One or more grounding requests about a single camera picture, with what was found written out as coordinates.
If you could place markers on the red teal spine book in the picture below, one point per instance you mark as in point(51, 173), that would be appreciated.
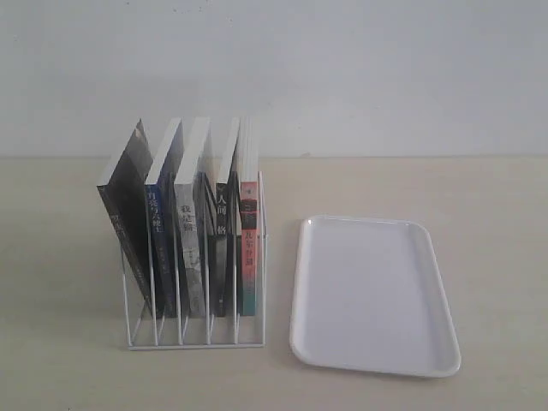
point(249, 212)

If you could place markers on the grey spine book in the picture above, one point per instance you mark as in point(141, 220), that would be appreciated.
point(189, 192)

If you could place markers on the blue book with orange moon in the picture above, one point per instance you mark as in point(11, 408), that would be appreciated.
point(158, 187)

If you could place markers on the black spine book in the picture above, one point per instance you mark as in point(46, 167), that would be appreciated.
point(223, 212)

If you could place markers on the dark brown book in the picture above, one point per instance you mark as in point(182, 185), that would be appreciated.
point(121, 187)

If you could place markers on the white plastic tray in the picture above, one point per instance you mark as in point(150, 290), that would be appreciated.
point(369, 297)

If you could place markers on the white wire book rack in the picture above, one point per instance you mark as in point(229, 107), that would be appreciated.
point(146, 333)

